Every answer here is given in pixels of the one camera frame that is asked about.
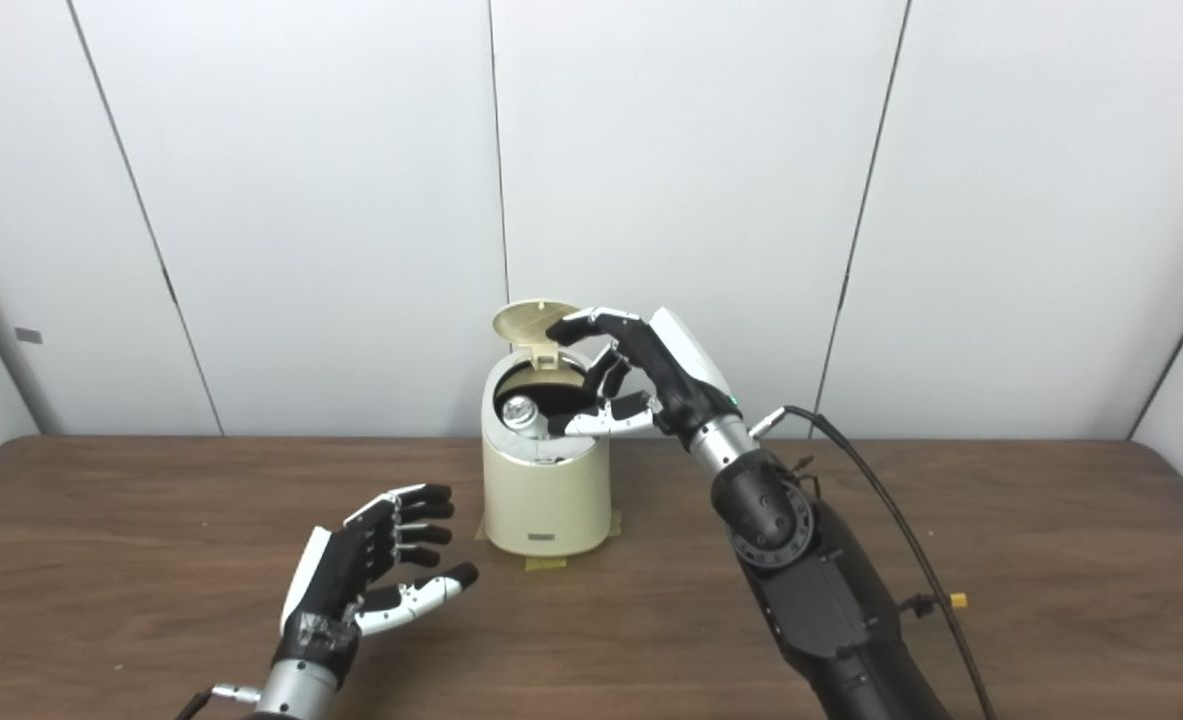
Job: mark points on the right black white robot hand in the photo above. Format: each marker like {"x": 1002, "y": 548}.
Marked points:
{"x": 681, "y": 375}

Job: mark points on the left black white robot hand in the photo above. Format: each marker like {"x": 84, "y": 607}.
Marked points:
{"x": 336, "y": 580}

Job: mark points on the cream round bin lid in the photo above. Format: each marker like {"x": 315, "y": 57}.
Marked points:
{"x": 526, "y": 322}

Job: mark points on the small white plastic bottle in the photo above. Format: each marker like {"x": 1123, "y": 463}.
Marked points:
{"x": 521, "y": 412}

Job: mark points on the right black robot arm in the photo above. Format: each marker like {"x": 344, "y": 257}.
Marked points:
{"x": 821, "y": 600}

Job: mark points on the cream-colored round bin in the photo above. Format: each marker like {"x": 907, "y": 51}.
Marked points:
{"x": 546, "y": 500}

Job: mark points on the small gray wall label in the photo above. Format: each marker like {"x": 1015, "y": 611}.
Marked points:
{"x": 28, "y": 336}

